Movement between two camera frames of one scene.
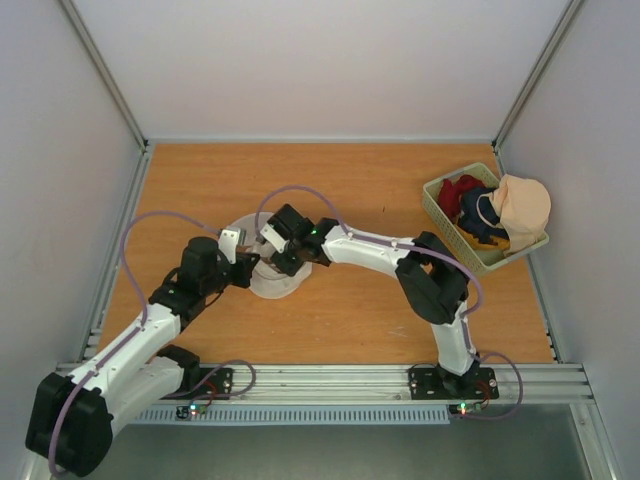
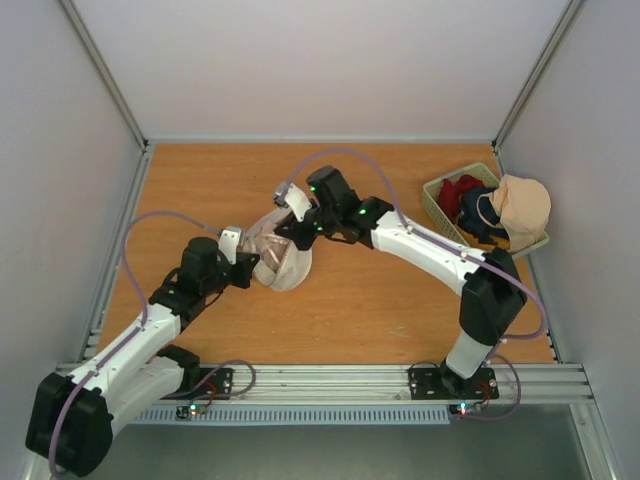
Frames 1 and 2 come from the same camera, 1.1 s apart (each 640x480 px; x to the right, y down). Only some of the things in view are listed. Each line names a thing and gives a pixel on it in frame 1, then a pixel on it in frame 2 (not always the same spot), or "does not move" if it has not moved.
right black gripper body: [285, 258] → [298, 231]
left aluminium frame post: [71, 9] does not move
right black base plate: [435, 383] does not move
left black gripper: [246, 265] does not move
